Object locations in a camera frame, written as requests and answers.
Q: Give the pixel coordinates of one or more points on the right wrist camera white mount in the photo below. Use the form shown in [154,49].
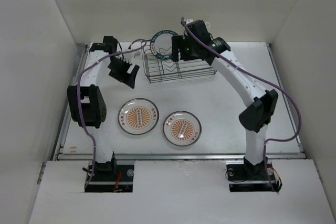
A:
[189,21]

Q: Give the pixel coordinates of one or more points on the right side rail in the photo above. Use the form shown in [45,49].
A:
[293,112]

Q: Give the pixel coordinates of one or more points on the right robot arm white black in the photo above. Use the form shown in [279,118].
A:
[260,103]

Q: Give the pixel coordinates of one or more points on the aluminium front rail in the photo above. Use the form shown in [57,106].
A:
[148,157]

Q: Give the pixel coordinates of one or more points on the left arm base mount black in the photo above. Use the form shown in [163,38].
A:
[109,178]

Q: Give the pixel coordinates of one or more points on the rearmost teal lettered plate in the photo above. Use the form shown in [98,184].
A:
[161,44]

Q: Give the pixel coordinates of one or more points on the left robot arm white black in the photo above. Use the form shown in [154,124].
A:
[86,103]

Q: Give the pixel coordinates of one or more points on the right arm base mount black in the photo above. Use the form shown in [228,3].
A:
[245,177]

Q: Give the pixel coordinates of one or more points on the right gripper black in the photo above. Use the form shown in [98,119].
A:
[184,55]

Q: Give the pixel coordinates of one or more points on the left side rail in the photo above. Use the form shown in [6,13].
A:
[65,118]

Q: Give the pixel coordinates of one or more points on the red rim plate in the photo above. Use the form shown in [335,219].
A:
[138,116]

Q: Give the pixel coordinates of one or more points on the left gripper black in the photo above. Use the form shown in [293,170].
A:
[125,77]

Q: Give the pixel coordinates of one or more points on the grey wire dish rack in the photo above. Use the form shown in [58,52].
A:
[158,70]

